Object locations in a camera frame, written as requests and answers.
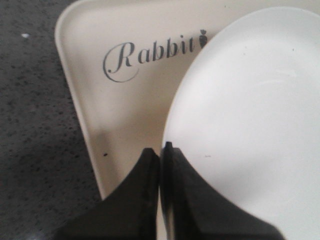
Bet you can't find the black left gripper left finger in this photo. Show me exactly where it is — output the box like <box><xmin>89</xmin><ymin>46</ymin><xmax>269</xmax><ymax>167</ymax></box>
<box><xmin>54</xmin><ymin>148</ymin><xmax>160</xmax><ymax>240</ymax></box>

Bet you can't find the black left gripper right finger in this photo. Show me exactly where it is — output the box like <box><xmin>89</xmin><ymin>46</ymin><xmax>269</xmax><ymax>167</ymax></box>
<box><xmin>160</xmin><ymin>142</ymin><xmax>284</xmax><ymax>240</ymax></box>

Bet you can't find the white round plate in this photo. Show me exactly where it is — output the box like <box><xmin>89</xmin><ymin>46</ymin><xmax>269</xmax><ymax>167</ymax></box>
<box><xmin>162</xmin><ymin>6</ymin><xmax>320</xmax><ymax>240</ymax></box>

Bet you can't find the cream rabbit serving tray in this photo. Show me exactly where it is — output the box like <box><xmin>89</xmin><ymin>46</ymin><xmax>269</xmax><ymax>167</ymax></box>
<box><xmin>55</xmin><ymin>0</ymin><xmax>320</xmax><ymax>240</ymax></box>

